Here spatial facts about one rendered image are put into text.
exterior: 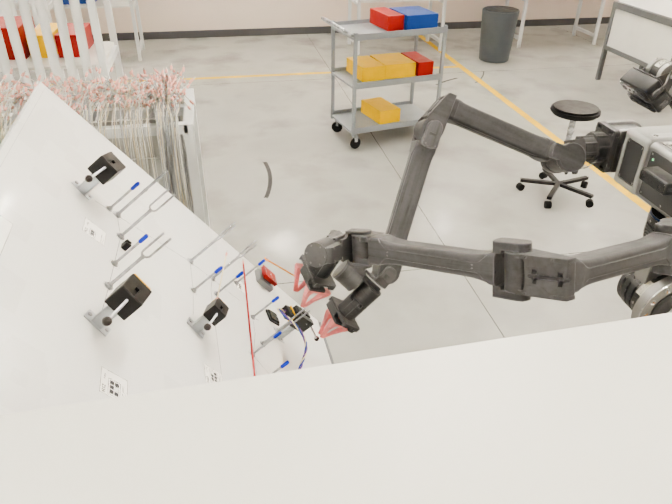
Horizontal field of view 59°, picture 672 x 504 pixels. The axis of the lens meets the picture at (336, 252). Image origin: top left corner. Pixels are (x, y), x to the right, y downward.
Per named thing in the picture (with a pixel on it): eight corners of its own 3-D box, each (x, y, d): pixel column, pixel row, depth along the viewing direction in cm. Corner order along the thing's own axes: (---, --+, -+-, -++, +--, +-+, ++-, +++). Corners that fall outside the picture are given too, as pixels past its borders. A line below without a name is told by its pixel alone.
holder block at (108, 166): (55, 190, 109) (89, 159, 107) (78, 178, 120) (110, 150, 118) (73, 209, 110) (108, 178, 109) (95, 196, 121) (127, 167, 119)
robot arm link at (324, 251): (375, 265, 138) (373, 228, 136) (353, 278, 128) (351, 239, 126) (329, 262, 144) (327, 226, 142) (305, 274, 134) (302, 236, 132)
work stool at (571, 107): (506, 193, 458) (522, 106, 421) (548, 172, 491) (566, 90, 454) (571, 220, 423) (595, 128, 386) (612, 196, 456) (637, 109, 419)
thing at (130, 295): (63, 336, 85) (108, 299, 83) (92, 305, 95) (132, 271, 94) (87, 359, 86) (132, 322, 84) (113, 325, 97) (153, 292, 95)
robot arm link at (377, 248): (537, 296, 112) (538, 239, 110) (522, 304, 108) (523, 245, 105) (364, 265, 142) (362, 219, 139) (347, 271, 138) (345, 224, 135)
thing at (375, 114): (410, 119, 591) (419, 3, 533) (436, 137, 552) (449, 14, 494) (316, 133, 559) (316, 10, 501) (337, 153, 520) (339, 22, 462)
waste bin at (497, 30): (518, 62, 772) (527, 10, 738) (488, 65, 757) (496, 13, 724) (498, 53, 808) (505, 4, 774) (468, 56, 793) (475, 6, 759)
